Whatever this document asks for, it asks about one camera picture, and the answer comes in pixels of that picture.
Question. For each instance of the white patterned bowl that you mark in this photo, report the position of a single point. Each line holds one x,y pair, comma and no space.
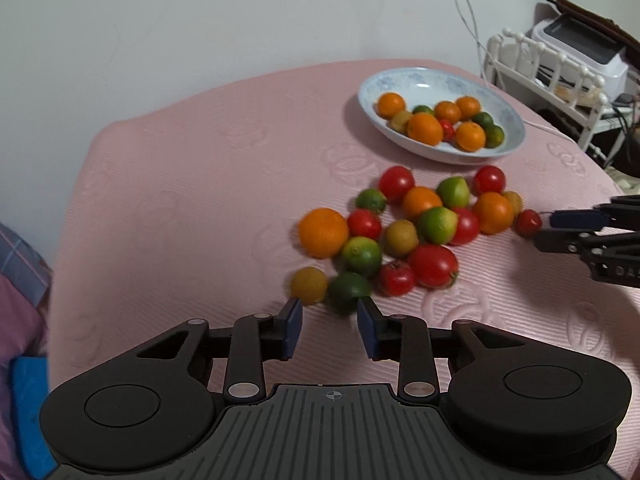
370,95

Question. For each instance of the plaid cloth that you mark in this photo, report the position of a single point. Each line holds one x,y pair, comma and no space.
25,260

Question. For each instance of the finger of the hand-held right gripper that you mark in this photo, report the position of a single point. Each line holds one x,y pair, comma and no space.
575,219
555,240

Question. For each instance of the dark green lime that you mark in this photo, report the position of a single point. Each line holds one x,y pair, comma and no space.
348,291
483,119
495,136
371,200

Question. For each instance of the white box appliance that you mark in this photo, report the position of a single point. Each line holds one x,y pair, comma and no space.
607,67

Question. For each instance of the yellow-brown longan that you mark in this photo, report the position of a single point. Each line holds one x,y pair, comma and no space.
309,285
516,202
401,121
400,237

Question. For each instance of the white knobbed rack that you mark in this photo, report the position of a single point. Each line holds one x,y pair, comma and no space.
592,120

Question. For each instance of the blue flat object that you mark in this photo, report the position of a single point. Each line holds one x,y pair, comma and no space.
32,410

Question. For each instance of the small red tomato front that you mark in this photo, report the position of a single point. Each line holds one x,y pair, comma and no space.
446,130

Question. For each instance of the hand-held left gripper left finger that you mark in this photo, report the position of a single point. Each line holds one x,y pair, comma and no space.
295,330

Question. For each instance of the orange mandarin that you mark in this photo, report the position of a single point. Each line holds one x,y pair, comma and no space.
493,212
470,136
424,128
447,111
421,202
323,233
390,104
468,107

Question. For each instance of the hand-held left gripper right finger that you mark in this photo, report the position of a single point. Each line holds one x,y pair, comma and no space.
366,330

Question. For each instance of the small red crabapple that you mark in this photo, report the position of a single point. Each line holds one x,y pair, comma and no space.
528,223
396,278
364,224

